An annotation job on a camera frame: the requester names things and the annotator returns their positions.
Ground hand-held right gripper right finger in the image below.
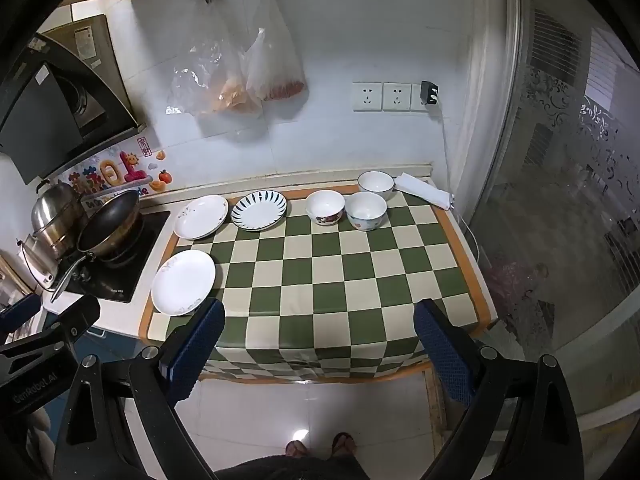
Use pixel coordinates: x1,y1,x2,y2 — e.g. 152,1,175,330
413,298,586,480

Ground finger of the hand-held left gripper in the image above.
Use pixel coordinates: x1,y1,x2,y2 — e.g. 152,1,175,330
0,294,102,361
0,292,42,333

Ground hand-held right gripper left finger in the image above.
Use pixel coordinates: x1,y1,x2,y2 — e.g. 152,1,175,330
52,297,227,480

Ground white round plate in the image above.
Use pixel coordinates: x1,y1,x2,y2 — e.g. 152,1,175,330
357,170,395,202

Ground blue cabinet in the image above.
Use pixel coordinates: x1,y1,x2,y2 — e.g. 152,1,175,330
87,327,146,361

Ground plain white plate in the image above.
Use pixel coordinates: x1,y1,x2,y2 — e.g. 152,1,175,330
151,250,217,317

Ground dark frying pan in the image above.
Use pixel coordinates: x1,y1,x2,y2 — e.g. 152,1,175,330
50,189,142,303

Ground black induction cooktop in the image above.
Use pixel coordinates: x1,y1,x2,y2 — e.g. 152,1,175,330
52,210,172,304

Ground stainless steel pot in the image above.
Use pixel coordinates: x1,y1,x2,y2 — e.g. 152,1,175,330
31,182,88,256

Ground green white checkered mat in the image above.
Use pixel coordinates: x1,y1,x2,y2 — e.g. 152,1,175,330
137,177,493,386

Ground white plate with floral print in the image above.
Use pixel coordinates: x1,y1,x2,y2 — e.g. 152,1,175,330
173,195,230,241

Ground person's right foot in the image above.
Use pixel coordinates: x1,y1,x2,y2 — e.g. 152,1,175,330
331,432,357,457

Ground white plate with dark stripes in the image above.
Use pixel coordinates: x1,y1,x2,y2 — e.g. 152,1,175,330
230,191,289,232

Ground person's dark clothing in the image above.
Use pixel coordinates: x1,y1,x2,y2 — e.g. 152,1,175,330
215,452,371,480

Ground white bowl with pale print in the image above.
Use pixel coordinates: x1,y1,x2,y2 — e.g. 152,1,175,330
345,192,388,232

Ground folded white paper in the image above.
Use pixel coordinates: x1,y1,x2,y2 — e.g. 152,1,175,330
394,172,453,211

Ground white bowl with red flowers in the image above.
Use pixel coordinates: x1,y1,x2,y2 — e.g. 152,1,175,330
305,190,346,226

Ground black range hood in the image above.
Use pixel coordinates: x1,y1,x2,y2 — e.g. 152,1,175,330
0,12,146,186

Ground patterned glass door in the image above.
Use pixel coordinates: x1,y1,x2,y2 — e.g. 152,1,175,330
500,0,640,413

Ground clear plastic bag orange contents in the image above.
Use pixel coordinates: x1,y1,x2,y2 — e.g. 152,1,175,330
167,0,263,118

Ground plastic bag with red contents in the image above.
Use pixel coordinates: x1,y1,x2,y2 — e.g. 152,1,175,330
242,0,307,103

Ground colourful wall stickers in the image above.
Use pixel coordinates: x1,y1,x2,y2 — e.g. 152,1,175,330
55,135,173,208

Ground white door frame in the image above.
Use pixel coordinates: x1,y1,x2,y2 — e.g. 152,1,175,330
450,0,523,241

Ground white wall socket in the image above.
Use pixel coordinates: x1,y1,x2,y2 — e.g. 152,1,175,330
352,81,383,112
382,82,412,111
410,83,443,112

